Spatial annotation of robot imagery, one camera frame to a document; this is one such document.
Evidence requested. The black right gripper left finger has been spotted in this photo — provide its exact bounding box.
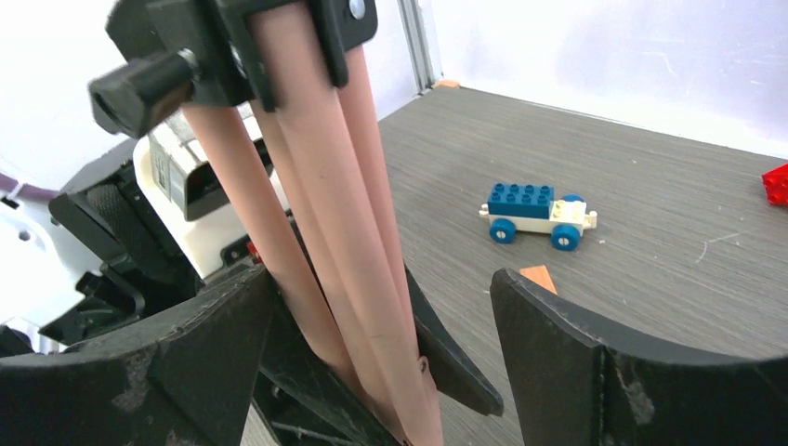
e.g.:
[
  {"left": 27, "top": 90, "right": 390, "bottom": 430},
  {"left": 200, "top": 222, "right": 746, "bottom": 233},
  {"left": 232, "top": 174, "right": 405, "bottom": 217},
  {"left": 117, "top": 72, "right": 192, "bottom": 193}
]
[{"left": 1, "top": 268, "right": 274, "bottom": 445}]

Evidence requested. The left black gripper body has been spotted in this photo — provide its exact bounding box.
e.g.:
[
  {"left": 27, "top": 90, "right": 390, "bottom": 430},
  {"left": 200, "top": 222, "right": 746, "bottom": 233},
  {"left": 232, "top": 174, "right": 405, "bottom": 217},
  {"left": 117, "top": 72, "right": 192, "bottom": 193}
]
[{"left": 39, "top": 160, "right": 260, "bottom": 345}]

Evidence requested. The small wooden block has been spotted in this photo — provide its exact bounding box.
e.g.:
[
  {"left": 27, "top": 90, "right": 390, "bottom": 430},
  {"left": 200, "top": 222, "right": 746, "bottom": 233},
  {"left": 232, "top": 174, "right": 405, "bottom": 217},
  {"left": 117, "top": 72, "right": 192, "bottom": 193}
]
[{"left": 519, "top": 265, "right": 558, "bottom": 295}]

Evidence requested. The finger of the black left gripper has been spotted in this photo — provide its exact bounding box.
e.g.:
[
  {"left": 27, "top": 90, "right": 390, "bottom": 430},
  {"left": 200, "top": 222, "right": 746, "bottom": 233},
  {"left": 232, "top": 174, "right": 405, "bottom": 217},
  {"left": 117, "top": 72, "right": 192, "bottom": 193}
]
[
  {"left": 253, "top": 295, "right": 399, "bottom": 446},
  {"left": 405, "top": 270, "right": 504, "bottom": 416}
]

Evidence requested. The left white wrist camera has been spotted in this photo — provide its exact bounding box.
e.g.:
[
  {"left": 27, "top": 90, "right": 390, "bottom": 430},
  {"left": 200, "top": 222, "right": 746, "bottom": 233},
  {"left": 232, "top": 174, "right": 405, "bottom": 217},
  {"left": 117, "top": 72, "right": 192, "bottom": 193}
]
[{"left": 133, "top": 111, "right": 248, "bottom": 280}]

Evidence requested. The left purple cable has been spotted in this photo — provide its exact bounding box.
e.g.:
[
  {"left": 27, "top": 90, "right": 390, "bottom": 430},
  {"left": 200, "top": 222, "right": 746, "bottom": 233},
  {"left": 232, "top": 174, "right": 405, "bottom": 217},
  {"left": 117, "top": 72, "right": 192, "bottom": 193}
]
[{"left": 0, "top": 172, "right": 59, "bottom": 204}]

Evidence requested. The pink music stand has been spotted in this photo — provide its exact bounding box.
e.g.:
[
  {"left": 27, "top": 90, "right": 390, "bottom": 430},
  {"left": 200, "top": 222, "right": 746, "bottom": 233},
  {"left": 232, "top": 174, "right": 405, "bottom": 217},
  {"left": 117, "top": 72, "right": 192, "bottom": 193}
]
[{"left": 89, "top": 1, "right": 443, "bottom": 445}]

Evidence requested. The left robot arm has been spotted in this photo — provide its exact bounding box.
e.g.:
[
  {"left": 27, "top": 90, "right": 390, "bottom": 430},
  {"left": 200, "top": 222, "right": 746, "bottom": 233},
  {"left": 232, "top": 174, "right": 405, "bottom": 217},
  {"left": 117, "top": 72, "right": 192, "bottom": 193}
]
[{"left": 1, "top": 143, "right": 396, "bottom": 445}]

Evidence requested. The red purple brick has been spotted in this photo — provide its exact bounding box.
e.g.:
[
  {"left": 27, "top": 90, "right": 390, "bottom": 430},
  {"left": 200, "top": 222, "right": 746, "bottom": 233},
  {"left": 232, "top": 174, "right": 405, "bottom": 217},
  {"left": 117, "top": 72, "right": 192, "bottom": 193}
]
[{"left": 761, "top": 164, "right": 788, "bottom": 207}]

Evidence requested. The blue white toy car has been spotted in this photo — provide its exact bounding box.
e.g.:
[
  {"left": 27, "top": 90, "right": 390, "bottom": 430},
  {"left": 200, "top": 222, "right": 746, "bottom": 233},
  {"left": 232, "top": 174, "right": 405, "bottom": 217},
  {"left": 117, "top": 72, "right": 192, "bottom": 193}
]
[{"left": 478, "top": 182, "right": 598, "bottom": 252}]

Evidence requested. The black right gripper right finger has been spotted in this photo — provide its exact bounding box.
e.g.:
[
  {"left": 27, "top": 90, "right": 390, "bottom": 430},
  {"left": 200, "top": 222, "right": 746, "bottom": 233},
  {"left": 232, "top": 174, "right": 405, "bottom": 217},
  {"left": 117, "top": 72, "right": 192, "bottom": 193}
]
[{"left": 490, "top": 269, "right": 787, "bottom": 445}]

